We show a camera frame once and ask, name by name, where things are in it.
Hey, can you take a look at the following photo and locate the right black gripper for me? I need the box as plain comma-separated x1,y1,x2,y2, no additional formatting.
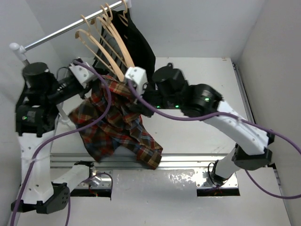
130,79,181,117

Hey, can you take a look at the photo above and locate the plaid flannel shirt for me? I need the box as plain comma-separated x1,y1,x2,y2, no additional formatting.
69,75,163,170

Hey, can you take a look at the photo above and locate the beige hanger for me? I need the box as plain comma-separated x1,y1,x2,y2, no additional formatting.
90,3,134,68
75,15,125,82
118,0,130,27
100,3,135,67

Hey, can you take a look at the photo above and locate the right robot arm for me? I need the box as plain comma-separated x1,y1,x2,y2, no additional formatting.
134,63,275,186

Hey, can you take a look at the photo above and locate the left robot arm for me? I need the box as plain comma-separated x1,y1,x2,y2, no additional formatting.
11,59,95,214

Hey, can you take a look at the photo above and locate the beige hanger under black garment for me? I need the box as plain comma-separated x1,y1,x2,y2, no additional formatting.
118,0,130,27

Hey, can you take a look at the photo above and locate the black hanging garment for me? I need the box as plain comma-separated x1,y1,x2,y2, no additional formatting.
91,10,157,118

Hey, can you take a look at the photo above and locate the grey pleated skirt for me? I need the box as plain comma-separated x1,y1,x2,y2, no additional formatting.
93,27,127,73

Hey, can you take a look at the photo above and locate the metal rack upright pole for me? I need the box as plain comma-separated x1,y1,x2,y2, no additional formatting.
23,58,71,125

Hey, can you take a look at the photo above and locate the white front cover board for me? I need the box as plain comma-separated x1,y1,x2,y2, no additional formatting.
18,170,290,226

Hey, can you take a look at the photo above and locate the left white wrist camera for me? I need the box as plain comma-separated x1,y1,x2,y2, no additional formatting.
68,63,97,87

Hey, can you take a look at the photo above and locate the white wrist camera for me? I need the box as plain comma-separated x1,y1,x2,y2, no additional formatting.
68,63,97,87
125,67,148,95

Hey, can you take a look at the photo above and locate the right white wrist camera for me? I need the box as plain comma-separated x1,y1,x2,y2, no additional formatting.
125,67,148,95

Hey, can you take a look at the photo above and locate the metal clothes rack rail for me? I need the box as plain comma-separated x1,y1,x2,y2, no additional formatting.
9,0,132,61

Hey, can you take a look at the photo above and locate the aluminium mounting rail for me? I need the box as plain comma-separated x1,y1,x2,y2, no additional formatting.
50,154,225,189

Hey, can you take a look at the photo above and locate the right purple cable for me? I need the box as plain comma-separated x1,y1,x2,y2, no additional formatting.
127,80,301,200

